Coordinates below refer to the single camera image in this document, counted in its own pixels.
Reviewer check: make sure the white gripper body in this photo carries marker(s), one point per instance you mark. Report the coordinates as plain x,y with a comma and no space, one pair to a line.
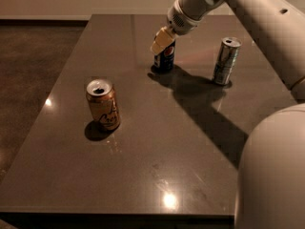
180,22

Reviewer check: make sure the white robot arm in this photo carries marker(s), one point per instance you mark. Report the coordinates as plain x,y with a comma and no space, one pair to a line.
271,174

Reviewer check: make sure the orange la croix can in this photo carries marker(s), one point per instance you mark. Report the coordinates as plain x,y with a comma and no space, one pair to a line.
102,102

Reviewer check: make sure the blue pepsi can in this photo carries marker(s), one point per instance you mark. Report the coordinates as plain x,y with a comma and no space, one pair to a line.
163,62

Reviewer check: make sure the silver redbull can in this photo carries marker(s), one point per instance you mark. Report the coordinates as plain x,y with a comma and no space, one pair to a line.
225,61

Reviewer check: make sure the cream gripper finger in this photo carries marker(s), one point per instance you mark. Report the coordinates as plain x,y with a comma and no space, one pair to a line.
164,38

